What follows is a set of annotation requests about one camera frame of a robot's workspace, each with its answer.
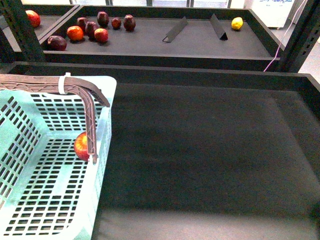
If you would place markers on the black shelf post left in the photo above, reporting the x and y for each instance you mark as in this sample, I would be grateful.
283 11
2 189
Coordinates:
21 28

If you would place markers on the red yellow apple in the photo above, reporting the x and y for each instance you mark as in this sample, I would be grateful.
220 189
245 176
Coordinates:
80 147

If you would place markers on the dark maroon apple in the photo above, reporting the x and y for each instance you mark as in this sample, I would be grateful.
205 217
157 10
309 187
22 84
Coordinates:
90 29

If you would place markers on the left black divider strip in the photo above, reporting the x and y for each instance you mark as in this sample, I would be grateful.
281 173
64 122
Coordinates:
175 30

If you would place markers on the black divider strip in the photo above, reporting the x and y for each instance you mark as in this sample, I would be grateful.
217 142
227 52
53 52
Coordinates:
175 30
220 32

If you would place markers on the light blue plastic basket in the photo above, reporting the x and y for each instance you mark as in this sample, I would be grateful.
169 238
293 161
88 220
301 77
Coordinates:
46 191

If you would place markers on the red apple far left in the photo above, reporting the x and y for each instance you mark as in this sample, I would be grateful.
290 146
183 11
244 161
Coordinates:
34 18

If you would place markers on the small dark red apple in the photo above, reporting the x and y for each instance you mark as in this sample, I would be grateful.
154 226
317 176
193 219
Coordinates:
116 23

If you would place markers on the red pink apple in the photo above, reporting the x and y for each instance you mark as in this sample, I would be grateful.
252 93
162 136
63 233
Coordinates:
101 35

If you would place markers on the black shelf post right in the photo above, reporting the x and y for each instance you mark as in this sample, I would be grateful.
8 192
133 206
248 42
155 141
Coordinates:
302 40

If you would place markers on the right black divider strip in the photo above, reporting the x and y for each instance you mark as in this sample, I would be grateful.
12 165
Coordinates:
220 32

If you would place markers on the dark red apple front left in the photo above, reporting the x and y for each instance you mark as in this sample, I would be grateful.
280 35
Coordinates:
57 43

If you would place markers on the dark red apple right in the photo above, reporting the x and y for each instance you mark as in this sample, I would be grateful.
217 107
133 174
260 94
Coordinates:
129 23

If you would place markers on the black shelf post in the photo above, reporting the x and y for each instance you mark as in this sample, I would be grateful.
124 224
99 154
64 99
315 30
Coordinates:
302 40
21 28

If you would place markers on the yellow lemon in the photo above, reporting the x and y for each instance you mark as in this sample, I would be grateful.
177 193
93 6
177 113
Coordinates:
237 23

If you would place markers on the white appliance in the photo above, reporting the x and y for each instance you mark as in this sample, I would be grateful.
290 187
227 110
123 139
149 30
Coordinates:
273 13

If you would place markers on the orange red apple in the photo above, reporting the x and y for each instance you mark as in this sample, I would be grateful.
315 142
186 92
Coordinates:
75 33

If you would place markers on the white zip tie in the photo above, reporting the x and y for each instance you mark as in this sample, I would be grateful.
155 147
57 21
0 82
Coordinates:
61 83

